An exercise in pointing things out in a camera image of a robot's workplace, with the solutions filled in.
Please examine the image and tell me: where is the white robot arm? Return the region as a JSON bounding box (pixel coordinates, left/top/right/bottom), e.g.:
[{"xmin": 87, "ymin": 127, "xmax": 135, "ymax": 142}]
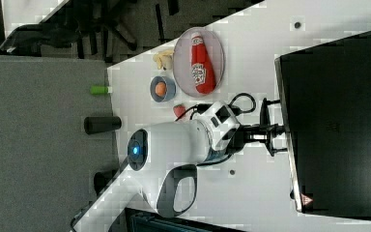
[{"xmin": 70, "ymin": 101, "xmax": 285, "ymax": 232}]

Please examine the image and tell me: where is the small blue bowl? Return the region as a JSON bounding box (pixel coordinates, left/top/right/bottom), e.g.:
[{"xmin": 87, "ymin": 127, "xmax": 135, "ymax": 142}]
[{"xmin": 150, "ymin": 76, "xmax": 176, "ymax": 102}]

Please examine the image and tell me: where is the green cylinder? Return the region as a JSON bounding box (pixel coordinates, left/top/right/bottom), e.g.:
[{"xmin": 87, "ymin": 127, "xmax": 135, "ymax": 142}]
[{"xmin": 90, "ymin": 85, "xmax": 111, "ymax": 96}]

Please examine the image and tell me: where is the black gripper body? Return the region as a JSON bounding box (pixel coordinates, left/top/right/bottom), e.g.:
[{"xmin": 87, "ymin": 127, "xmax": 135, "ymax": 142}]
[{"xmin": 230, "ymin": 125, "xmax": 276, "ymax": 153}]

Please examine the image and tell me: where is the larger red strawberry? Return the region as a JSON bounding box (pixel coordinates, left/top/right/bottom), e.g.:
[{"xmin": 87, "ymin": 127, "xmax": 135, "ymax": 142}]
[{"xmin": 173, "ymin": 104, "xmax": 186, "ymax": 118}]

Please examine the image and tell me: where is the red ketchup bottle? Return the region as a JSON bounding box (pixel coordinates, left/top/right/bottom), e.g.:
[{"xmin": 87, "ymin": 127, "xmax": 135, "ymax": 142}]
[{"xmin": 191, "ymin": 32, "xmax": 216, "ymax": 95}]

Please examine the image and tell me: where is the black office chair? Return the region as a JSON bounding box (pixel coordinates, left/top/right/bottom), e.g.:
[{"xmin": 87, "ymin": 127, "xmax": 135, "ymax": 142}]
[{"xmin": 0, "ymin": 0, "xmax": 182, "ymax": 62}]

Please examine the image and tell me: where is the oven door with black handle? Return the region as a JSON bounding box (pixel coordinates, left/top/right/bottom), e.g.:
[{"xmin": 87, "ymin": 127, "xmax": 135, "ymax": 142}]
[{"xmin": 260, "ymin": 57, "xmax": 303, "ymax": 213}]

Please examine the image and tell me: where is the orange fruit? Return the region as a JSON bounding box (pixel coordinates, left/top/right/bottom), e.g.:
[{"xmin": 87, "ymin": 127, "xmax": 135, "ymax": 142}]
[{"xmin": 155, "ymin": 82, "xmax": 166, "ymax": 98}]

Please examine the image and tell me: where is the black toaster oven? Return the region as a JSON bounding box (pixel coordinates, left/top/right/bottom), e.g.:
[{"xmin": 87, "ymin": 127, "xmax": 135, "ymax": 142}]
[{"xmin": 274, "ymin": 31, "xmax": 371, "ymax": 220}]

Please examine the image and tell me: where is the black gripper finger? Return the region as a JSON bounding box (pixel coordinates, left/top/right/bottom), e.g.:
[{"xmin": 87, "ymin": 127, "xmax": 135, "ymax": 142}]
[{"xmin": 273, "ymin": 125, "xmax": 285, "ymax": 135}]

